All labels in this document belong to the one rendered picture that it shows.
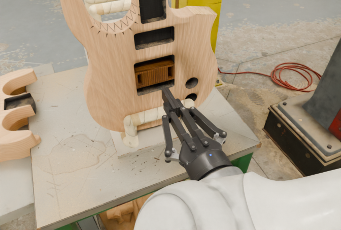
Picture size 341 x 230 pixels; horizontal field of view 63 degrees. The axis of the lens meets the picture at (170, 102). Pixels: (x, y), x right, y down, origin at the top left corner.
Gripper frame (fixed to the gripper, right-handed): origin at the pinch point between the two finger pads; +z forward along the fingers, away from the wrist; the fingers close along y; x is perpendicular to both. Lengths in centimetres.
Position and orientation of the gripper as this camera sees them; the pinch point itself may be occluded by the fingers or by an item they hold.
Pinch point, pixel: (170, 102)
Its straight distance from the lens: 60.1
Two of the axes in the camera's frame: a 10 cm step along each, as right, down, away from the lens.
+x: -0.1, -7.2, -7.0
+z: -3.8, -6.4, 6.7
